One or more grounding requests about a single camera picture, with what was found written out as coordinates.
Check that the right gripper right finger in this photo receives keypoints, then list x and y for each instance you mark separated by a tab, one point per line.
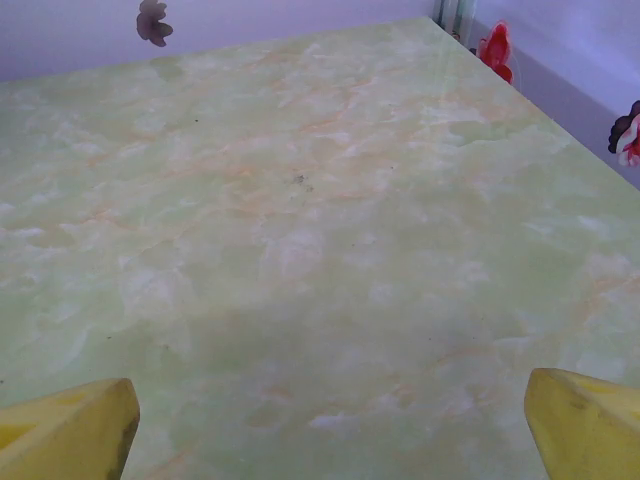
590	430

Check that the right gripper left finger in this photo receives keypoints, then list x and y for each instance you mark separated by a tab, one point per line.
65	435

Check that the aluminium frame corner post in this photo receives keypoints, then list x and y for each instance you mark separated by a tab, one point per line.
452	17

